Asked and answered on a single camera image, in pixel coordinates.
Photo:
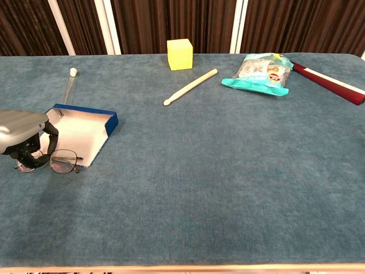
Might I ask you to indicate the thin metal eyeglasses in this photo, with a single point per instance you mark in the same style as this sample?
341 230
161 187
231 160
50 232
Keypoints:
62 162

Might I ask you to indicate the teal velvet table cloth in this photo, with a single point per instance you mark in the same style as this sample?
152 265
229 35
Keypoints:
199 185

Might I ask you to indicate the dark brown curtain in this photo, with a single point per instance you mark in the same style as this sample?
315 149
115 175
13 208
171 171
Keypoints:
171 17

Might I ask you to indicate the glass test tube white stopper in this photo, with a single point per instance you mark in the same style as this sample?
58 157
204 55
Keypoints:
69 85

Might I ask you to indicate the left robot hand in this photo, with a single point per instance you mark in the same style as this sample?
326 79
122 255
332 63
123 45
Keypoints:
17 128

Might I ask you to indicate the wooden drumstick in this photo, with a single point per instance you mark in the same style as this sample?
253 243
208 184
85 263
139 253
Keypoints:
189 87

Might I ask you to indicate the teal snack bag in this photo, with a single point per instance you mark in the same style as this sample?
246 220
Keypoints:
256 75

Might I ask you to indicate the yellow foam cube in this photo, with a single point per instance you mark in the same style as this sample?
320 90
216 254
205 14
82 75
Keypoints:
179 55

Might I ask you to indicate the dark red folded fan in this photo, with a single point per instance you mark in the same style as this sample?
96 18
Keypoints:
333 87

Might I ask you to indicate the blue glasses case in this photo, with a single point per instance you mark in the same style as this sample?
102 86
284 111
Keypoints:
82 134

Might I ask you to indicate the white metal frame post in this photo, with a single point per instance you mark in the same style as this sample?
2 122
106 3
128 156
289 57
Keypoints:
363 55
107 27
239 27
61 27

